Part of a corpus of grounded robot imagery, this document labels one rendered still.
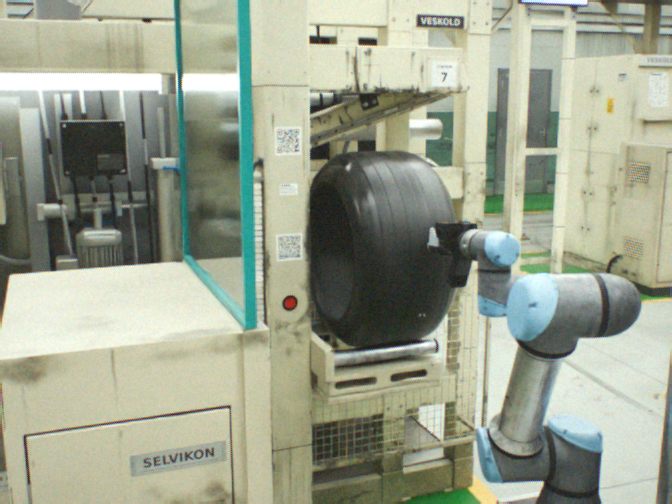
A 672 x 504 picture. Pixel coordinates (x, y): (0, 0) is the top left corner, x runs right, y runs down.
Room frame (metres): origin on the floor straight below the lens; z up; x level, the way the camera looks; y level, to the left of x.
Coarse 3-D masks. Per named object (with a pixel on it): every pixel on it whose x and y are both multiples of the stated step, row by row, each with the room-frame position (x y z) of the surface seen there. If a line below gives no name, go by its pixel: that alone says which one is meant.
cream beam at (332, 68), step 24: (312, 48) 2.32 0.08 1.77; (336, 48) 2.35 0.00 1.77; (360, 48) 2.38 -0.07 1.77; (384, 48) 2.41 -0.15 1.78; (408, 48) 2.44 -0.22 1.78; (432, 48) 2.47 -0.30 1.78; (456, 48) 2.51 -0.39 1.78; (312, 72) 2.32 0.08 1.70; (336, 72) 2.35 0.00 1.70; (360, 72) 2.38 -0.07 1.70; (384, 72) 2.41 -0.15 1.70; (408, 72) 2.44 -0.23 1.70; (456, 72) 2.50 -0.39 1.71
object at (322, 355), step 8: (312, 336) 2.06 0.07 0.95; (312, 344) 2.03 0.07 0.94; (320, 344) 1.99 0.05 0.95; (312, 352) 2.03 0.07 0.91; (320, 352) 1.97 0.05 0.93; (328, 352) 1.94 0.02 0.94; (312, 360) 2.03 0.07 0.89; (320, 360) 1.97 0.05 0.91; (328, 360) 1.94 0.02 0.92; (312, 368) 2.03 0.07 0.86; (320, 368) 1.97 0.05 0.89; (328, 368) 1.94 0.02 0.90; (320, 376) 1.97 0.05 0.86; (328, 376) 1.94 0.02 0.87
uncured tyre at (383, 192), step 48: (336, 192) 2.41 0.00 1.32; (384, 192) 1.98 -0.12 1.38; (432, 192) 2.03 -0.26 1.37; (336, 240) 2.45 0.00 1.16; (384, 240) 1.92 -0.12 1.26; (336, 288) 2.39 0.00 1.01; (384, 288) 1.91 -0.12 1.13; (432, 288) 1.96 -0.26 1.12; (336, 336) 2.11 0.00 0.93; (384, 336) 2.00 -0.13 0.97
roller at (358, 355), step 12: (360, 348) 2.04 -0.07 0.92; (372, 348) 2.04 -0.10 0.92; (384, 348) 2.05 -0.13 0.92; (396, 348) 2.06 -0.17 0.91; (408, 348) 2.07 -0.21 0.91; (420, 348) 2.08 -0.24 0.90; (432, 348) 2.10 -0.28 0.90; (336, 360) 1.99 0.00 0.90; (348, 360) 2.00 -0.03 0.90; (360, 360) 2.02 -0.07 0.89; (372, 360) 2.03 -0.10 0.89
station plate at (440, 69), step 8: (432, 64) 2.47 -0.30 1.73; (440, 64) 2.48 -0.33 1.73; (448, 64) 2.49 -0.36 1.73; (456, 64) 2.50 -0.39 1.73; (432, 72) 2.47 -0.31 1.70; (440, 72) 2.48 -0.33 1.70; (448, 72) 2.49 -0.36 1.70; (432, 80) 2.47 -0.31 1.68; (440, 80) 2.48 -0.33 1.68; (448, 80) 2.49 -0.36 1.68
